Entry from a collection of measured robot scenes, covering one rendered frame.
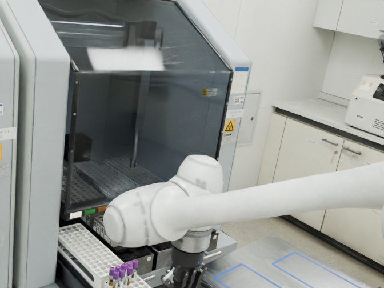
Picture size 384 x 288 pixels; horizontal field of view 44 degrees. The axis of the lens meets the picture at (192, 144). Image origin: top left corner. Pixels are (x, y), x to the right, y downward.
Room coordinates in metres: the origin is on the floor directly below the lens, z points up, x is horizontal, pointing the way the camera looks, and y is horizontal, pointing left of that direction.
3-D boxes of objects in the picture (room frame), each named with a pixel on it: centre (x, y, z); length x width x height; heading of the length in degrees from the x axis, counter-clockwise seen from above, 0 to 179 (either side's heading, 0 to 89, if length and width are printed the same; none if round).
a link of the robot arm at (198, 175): (0.94, -0.02, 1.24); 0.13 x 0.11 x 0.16; 140
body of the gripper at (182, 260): (0.95, -0.03, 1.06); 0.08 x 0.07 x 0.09; 134
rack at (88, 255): (1.25, 0.26, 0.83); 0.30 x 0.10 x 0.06; 44
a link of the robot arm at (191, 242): (0.95, -0.03, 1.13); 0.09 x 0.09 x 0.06
